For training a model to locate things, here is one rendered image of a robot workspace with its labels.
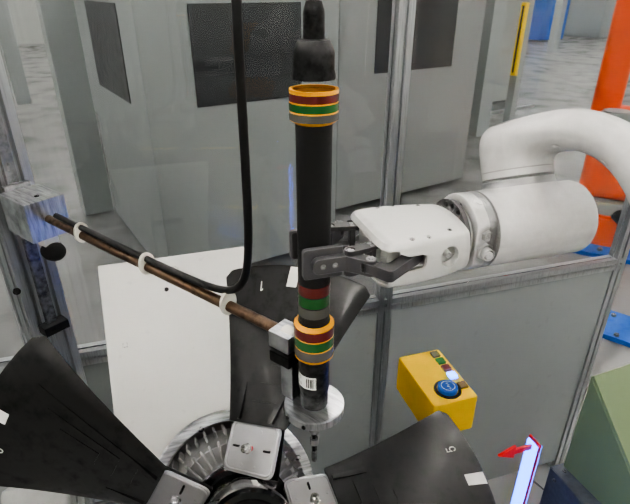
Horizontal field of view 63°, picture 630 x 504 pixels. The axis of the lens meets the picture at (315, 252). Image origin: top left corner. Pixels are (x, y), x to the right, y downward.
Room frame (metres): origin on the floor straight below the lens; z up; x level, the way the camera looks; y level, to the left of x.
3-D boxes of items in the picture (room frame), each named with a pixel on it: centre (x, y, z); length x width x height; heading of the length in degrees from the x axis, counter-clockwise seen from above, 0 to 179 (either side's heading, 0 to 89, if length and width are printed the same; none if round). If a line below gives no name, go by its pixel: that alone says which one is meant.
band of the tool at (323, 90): (0.45, 0.00, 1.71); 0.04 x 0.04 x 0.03
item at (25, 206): (0.84, 0.50, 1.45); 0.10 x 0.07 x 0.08; 52
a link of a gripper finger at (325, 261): (0.43, -0.02, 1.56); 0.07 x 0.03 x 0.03; 107
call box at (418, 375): (0.84, -0.26, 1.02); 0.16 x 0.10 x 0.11; 17
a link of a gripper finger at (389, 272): (0.44, -0.08, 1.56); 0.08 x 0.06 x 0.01; 167
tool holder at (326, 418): (0.46, 0.01, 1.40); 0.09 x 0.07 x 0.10; 52
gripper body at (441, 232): (0.49, -0.10, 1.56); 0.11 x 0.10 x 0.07; 107
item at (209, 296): (0.64, 0.24, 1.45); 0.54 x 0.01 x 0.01; 52
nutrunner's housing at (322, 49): (0.45, 0.00, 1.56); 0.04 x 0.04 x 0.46
